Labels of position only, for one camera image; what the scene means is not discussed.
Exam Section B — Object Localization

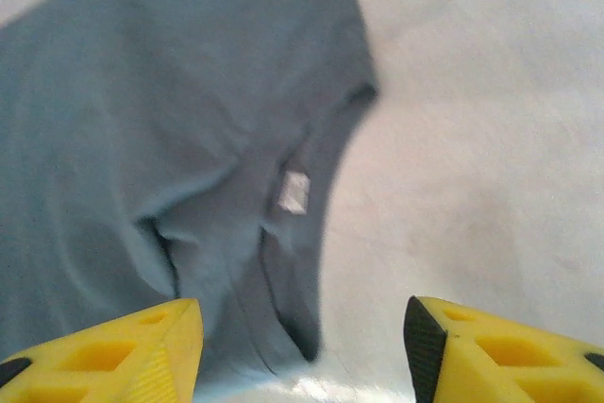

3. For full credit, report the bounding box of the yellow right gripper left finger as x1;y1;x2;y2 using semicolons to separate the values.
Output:
0;297;205;403

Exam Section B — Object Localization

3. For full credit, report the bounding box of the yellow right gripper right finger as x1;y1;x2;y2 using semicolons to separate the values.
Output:
404;295;604;403

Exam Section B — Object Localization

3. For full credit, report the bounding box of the grey t-shirt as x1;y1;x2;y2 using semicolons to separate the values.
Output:
0;0;381;388

